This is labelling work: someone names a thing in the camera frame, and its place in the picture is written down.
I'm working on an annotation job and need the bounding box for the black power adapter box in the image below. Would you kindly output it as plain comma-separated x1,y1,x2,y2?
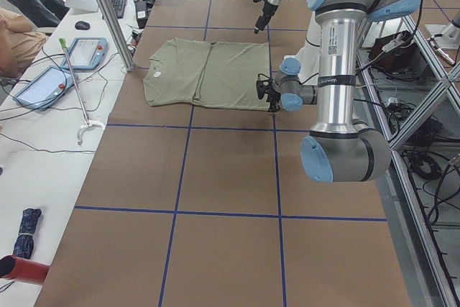
134,0,149,29

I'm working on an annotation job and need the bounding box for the blue teach pendant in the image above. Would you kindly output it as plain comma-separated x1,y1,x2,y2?
13,66,73,110
67,37,108,72

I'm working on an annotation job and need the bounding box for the near blue teach pendant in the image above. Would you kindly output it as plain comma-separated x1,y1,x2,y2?
13,66,73,110

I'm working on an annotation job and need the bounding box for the far blue teach pendant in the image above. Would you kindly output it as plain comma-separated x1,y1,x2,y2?
67,37,108,72

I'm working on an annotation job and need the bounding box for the red cylinder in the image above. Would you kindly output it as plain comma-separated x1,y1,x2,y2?
1,255,50,285

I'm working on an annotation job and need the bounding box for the folded dark blue umbrella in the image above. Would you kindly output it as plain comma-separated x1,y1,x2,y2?
13,209,42,259

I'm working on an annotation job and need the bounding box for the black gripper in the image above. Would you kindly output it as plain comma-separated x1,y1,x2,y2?
253,0,277,34
256,73,280,112

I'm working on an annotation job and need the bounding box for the seated person beige shirt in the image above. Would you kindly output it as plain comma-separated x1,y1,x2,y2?
1,0,68,78

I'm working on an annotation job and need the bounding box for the aluminium frame post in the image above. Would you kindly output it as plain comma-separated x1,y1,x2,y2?
96,0,135,72

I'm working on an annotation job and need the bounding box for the olive green long-sleeve shirt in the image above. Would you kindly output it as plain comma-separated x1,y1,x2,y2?
143,38,270,111

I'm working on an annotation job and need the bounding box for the black computer mouse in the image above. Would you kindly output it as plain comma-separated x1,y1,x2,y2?
75,21,91,30

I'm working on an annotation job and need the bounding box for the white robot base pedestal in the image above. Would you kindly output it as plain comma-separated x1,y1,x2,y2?
284,12,321,82

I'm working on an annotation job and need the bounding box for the reacher grabber stick green handle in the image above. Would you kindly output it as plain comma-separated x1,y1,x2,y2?
59,38,106,145

